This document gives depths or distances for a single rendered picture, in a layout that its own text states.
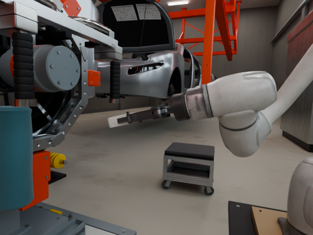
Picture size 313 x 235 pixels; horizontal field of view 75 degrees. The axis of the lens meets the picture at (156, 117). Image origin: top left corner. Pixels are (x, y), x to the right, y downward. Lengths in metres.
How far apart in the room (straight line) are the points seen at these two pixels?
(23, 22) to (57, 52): 0.17
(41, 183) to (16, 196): 0.21
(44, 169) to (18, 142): 0.25
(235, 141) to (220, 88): 0.17
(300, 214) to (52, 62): 0.84
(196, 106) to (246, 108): 0.12
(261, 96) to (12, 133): 0.59
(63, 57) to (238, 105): 0.50
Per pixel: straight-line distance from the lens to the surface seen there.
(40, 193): 0.86
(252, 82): 0.52
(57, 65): 0.65
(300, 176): 0.78
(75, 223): 1.19
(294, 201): 0.81
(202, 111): 0.52
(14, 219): 1.05
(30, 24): 0.52
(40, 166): 0.82
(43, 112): 0.94
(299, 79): 0.70
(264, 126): 0.64
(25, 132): 0.62
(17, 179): 0.64
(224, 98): 0.51
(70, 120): 0.90
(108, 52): 0.76
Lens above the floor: 0.78
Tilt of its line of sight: 6 degrees down
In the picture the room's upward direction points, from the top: 2 degrees clockwise
